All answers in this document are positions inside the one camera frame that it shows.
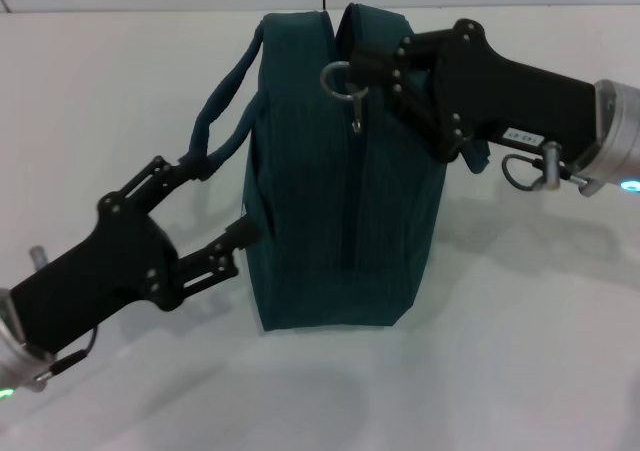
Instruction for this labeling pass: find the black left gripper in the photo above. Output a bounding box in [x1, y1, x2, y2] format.
[9, 155, 261, 353]

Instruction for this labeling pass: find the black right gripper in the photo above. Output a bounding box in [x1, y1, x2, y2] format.
[348, 18, 600, 166]

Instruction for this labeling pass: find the dark teal insulated lunch bag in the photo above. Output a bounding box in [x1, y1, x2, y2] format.
[187, 3, 491, 332]

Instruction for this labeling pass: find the dark left arm cable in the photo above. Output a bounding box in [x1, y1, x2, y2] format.
[49, 326, 102, 376]

